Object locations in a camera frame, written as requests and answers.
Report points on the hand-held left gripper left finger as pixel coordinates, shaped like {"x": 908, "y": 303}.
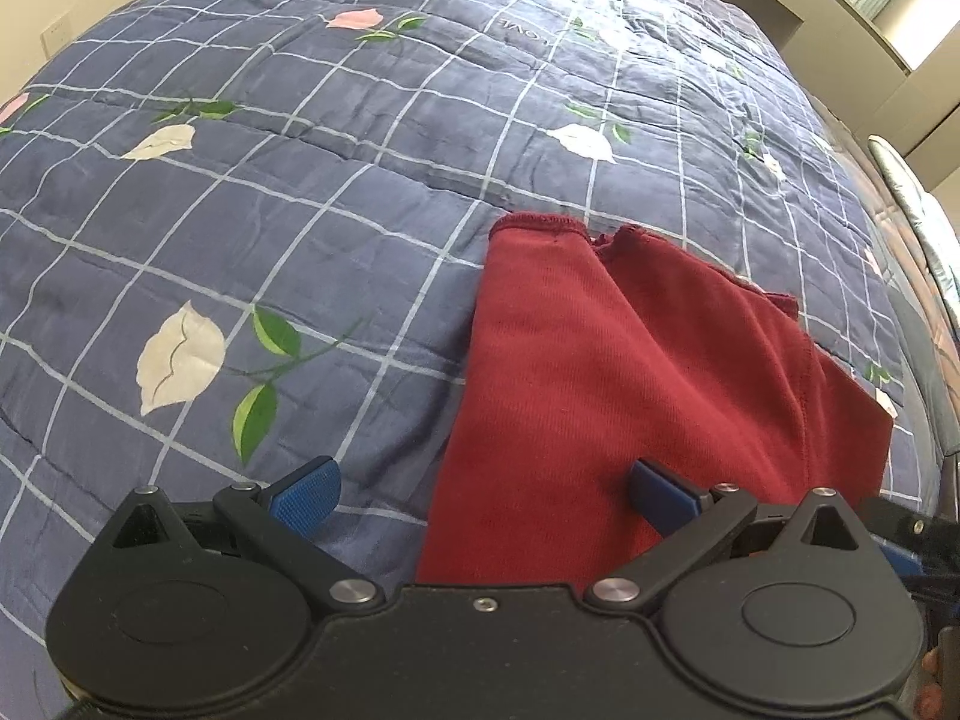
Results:
{"x": 306, "y": 496}

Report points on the white wall socket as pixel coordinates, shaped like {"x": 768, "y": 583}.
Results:
{"x": 56, "y": 32}

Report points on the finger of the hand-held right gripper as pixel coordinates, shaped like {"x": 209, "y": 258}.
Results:
{"x": 911, "y": 521}

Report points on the dark red small garment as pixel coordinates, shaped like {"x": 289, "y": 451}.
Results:
{"x": 600, "y": 390}

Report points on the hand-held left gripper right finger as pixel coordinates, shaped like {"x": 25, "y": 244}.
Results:
{"x": 663, "y": 496}

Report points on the light patterned pillow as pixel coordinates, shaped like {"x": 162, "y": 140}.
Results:
{"x": 919, "y": 202}

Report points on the person's right hand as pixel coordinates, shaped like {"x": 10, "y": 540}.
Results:
{"x": 932, "y": 679}

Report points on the blue checked floral quilt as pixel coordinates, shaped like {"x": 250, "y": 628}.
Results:
{"x": 300, "y": 202}

